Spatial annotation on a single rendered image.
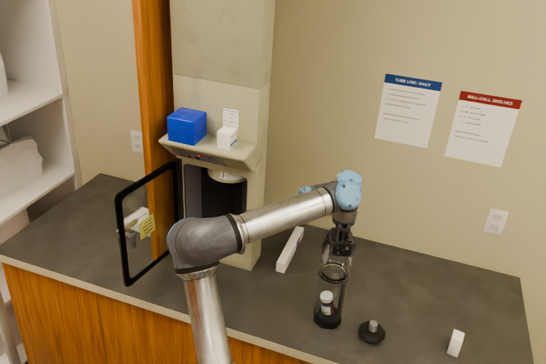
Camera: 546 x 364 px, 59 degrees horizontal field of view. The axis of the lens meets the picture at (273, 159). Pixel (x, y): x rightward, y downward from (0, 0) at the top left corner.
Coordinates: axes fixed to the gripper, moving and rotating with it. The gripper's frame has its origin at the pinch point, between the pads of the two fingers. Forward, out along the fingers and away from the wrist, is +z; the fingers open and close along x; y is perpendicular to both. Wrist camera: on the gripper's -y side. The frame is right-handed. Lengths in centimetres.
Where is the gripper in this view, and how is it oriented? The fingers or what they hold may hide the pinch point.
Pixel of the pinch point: (335, 262)
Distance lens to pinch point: 166.6
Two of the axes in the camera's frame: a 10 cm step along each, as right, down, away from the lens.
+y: -0.8, 4.7, -8.8
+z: -0.6, 8.8, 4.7
